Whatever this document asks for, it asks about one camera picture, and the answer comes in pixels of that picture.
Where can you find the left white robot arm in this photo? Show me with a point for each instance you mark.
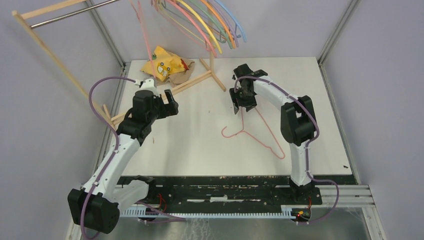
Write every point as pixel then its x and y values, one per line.
pixel 98 204

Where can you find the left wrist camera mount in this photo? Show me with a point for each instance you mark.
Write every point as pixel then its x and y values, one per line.
pixel 148 84

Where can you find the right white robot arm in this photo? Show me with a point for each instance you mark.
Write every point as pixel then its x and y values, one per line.
pixel 298 124

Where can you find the beige cloth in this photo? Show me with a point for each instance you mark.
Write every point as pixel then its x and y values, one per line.
pixel 180 76

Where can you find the metal rack rod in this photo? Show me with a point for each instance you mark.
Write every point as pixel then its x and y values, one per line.
pixel 71 14

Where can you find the yellow hanger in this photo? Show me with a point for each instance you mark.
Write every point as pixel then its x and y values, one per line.
pixel 205 26

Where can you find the green hanger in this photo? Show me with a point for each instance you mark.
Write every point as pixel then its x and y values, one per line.
pixel 215 23

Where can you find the yellow garment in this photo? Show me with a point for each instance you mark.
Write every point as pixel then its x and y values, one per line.
pixel 164 64

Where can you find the white slotted cable duct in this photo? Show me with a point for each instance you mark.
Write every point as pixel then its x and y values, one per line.
pixel 141 212

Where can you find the light blue hanger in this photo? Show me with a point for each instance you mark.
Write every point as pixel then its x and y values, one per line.
pixel 238 31

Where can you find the pink plastic hanger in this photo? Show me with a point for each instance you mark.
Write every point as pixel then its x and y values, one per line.
pixel 179 8

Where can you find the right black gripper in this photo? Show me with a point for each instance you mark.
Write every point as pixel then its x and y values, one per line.
pixel 234 94

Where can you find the pink wire hanger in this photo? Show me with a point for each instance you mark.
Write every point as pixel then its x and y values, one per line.
pixel 254 127
pixel 140 17

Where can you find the purple hanger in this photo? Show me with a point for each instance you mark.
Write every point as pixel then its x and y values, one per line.
pixel 225 20

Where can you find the orange hanger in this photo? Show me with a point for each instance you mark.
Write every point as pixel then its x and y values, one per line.
pixel 222 21

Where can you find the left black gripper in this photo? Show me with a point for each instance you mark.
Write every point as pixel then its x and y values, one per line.
pixel 167 109

